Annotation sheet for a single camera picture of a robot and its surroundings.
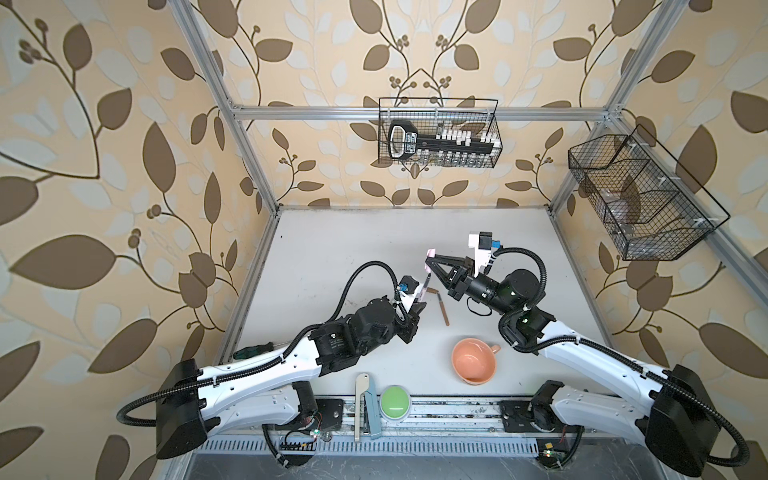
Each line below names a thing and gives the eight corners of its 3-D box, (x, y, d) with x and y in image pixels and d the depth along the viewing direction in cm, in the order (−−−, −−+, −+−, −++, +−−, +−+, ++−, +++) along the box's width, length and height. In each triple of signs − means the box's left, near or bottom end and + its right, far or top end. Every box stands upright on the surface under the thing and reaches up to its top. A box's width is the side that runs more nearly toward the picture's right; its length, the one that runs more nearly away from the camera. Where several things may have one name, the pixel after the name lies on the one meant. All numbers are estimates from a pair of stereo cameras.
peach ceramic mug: (455, 387, 80) (459, 381, 75) (450, 347, 87) (454, 338, 82) (499, 387, 80) (507, 381, 75) (491, 347, 87) (497, 338, 82)
